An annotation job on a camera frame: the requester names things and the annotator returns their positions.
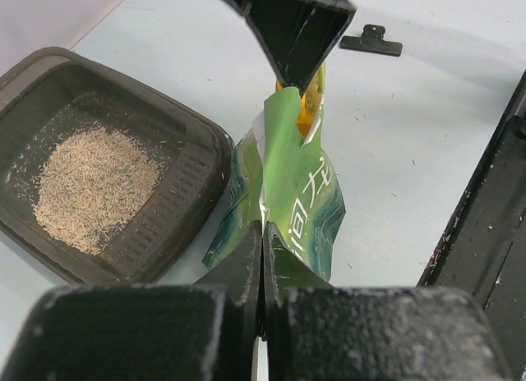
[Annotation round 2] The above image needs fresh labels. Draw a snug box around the dark grey litter box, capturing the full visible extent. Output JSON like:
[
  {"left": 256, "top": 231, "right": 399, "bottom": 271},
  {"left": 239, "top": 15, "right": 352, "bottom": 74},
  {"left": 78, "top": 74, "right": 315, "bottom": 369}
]
[{"left": 1, "top": 48, "right": 233, "bottom": 284}]

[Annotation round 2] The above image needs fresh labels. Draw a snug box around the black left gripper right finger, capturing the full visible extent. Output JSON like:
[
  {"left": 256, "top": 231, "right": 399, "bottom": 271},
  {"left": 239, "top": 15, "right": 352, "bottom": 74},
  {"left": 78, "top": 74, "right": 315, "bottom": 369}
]
[{"left": 262, "top": 223, "right": 512, "bottom": 380}]

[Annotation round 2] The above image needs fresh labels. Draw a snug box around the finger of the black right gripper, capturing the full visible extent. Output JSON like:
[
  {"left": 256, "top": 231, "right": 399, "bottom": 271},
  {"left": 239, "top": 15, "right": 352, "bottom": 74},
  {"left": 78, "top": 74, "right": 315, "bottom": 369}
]
[{"left": 223, "top": 0, "right": 357, "bottom": 90}]

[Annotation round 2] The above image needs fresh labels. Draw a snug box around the yellow plastic scoop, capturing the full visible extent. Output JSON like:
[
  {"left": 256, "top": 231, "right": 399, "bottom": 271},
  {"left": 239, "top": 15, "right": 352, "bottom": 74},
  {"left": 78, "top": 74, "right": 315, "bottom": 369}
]
[{"left": 296, "top": 73, "right": 325, "bottom": 145}]

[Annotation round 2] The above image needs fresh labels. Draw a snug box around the beige litter pile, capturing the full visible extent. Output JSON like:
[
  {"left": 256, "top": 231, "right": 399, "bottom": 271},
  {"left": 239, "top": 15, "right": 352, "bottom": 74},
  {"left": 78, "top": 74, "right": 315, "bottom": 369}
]
[{"left": 32, "top": 126, "right": 164, "bottom": 255}]

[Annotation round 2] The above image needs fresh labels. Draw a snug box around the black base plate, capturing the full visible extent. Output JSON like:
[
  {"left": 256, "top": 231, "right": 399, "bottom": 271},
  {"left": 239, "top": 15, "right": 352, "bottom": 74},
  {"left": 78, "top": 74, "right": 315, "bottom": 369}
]
[{"left": 418, "top": 79, "right": 525, "bottom": 380}]

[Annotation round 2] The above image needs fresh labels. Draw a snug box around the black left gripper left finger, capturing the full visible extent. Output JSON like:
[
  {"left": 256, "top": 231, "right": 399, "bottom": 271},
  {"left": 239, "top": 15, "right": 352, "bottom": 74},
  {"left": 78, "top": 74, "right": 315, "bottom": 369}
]
[{"left": 1, "top": 222, "right": 261, "bottom": 380}]

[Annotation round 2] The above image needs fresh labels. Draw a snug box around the green litter bag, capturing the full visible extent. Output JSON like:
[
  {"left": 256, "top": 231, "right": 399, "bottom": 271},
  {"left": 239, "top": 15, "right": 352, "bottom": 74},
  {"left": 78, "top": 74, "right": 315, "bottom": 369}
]
[{"left": 202, "top": 85, "right": 345, "bottom": 280}]

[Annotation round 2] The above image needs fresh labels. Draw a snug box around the black bag clip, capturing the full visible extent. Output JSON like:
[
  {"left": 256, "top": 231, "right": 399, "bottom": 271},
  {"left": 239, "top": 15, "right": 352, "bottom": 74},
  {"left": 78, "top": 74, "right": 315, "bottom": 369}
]
[{"left": 339, "top": 24, "right": 403, "bottom": 57}]

